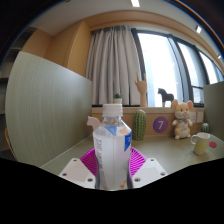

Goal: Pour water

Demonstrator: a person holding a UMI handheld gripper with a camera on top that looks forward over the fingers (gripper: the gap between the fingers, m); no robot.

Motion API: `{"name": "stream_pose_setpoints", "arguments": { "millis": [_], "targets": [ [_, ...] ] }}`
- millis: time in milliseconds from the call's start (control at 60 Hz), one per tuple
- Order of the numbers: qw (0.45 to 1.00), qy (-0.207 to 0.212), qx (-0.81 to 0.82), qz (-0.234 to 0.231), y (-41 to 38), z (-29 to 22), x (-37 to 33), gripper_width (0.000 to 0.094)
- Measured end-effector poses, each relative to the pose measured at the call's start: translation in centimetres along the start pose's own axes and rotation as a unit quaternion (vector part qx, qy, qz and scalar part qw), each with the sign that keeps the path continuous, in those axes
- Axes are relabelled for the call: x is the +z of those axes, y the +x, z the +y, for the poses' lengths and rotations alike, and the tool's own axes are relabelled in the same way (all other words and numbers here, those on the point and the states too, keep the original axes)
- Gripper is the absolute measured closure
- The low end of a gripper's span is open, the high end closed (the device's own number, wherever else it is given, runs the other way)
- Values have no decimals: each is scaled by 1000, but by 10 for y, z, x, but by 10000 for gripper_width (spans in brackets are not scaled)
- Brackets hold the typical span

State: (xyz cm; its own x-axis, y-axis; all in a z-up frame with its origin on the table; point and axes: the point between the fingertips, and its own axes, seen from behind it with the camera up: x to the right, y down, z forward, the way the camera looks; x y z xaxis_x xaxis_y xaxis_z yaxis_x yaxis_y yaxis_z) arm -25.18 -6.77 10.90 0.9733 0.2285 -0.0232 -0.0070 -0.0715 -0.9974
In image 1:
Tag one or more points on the pale yellow mug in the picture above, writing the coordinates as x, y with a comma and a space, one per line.
201, 145

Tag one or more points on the small round green cactus ornament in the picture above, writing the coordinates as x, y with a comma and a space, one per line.
205, 128

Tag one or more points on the round purple number disc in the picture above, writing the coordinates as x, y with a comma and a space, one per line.
160, 124

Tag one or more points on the white wall socket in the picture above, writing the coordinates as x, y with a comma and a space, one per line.
192, 117
200, 117

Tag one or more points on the clear plastic water bottle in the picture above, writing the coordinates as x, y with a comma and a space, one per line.
111, 156

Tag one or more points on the black horse figurine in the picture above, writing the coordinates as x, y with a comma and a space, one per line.
166, 96

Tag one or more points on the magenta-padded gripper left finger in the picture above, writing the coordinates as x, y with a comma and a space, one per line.
75, 171

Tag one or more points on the small grey-green desk divider panel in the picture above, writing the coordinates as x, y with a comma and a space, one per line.
215, 110

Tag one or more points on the large grey-green desk divider panel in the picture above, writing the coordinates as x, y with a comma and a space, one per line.
46, 106

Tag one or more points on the tall green cactus ornament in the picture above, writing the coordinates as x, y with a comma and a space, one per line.
139, 125

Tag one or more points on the wooden hand model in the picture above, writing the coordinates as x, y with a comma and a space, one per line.
142, 88

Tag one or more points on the flat round red coaster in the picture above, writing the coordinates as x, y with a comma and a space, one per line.
213, 144

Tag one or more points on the plush mouse toy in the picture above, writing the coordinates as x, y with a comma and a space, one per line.
182, 121

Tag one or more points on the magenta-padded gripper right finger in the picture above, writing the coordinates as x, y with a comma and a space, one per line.
150, 171

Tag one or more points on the grey curtain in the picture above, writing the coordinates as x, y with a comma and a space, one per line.
111, 66

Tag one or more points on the dark-framed window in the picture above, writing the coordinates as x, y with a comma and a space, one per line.
160, 66

